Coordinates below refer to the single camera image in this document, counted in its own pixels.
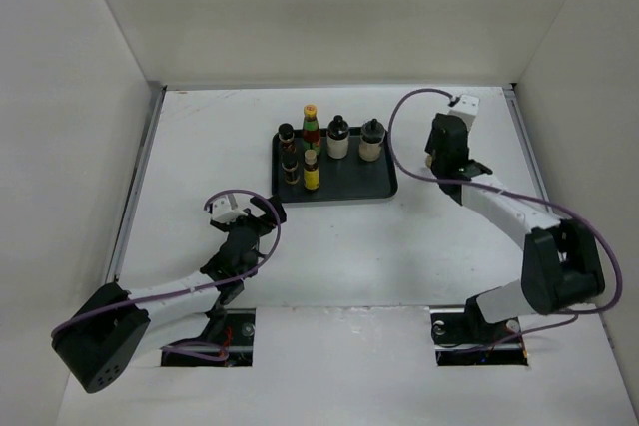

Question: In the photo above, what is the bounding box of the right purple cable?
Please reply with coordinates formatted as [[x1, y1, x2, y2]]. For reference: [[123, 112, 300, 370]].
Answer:
[[387, 88, 624, 352]]

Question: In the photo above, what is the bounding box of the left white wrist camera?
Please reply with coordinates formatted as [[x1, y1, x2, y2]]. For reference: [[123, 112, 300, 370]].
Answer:
[[204, 194, 247, 224]]

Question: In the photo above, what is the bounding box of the right aluminium table rail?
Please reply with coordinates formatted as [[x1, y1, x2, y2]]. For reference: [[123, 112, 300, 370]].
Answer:
[[502, 84, 548, 200]]

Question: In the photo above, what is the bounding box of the black-capped spice jar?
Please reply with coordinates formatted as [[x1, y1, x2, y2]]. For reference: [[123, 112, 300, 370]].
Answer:
[[278, 123, 296, 154], [281, 151, 300, 185]]

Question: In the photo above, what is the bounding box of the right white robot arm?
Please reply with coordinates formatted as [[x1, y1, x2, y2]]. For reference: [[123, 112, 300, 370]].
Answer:
[[425, 114, 605, 344]]

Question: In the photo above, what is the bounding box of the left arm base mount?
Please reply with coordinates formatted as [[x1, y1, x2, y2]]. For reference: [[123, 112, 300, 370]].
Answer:
[[160, 308, 257, 368]]

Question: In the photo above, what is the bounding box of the clear grinder jar black lid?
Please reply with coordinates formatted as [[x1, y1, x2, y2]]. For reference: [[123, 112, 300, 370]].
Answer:
[[358, 118, 385, 162]]

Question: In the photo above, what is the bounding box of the aluminium table rail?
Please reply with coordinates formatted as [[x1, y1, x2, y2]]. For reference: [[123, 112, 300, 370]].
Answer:
[[502, 84, 548, 200], [99, 81, 167, 286]]

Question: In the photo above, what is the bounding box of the red chili sauce bottle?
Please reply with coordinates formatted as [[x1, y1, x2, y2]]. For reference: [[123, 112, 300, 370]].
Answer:
[[302, 105, 321, 155]]

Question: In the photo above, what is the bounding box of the black rectangular tray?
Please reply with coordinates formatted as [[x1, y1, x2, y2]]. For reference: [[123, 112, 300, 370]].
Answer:
[[271, 127, 398, 204]]

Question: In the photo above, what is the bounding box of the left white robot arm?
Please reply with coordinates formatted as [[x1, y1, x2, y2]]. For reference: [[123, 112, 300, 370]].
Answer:
[[51, 190, 287, 394]]

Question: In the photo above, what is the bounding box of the white shaker black cap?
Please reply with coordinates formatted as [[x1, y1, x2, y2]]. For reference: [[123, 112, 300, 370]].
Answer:
[[326, 115, 349, 160]]

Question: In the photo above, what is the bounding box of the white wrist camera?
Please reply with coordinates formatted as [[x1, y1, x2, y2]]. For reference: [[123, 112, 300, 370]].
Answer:
[[204, 194, 247, 224], [448, 94, 480, 131]]

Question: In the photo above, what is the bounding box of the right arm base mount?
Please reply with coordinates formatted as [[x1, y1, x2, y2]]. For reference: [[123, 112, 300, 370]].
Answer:
[[430, 308, 528, 367]]

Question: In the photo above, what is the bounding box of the left aluminium table rail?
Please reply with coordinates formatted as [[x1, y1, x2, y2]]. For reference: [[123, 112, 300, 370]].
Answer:
[[99, 81, 167, 286]]

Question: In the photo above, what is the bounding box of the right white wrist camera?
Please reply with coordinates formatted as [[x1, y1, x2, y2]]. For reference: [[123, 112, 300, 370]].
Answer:
[[448, 94, 480, 131]]

